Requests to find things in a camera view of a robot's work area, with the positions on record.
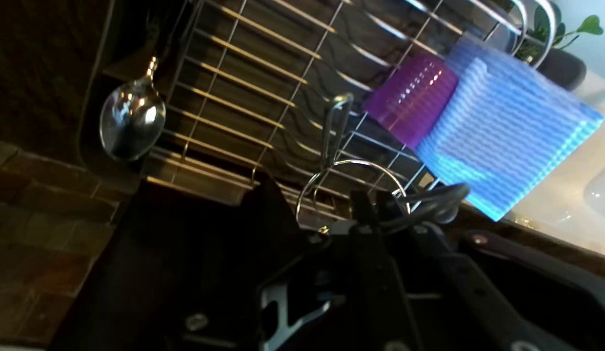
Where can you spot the stainless steel dish rack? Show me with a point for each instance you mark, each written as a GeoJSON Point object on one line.
{"type": "Point", "coordinates": [263, 84]}

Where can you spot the purple plastic cup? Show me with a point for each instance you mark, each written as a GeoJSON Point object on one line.
{"type": "Point", "coordinates": [409, 97]}

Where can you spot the blue dish cloth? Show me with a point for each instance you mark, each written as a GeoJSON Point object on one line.
{"type": "Point", "coordinates": [509, 129]}

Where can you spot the small green leafy plant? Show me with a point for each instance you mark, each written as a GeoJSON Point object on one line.
{"type": "Point", "coordinates": [562, 64]}

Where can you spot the white ceramic sink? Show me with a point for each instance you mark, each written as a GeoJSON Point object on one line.
{"type": "Point", "coordinates": [575, 201]}

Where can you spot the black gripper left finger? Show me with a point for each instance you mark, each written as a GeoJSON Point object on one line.
{"type": "Point", "coordinates": [185, 279]}

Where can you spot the silver metal spoon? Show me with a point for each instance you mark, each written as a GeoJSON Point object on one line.
{"type": "Point", "coordinates": [130, 117]}

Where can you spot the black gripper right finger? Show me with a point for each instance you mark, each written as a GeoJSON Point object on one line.
{"type": "Point", "coordinates": [386, 285]}

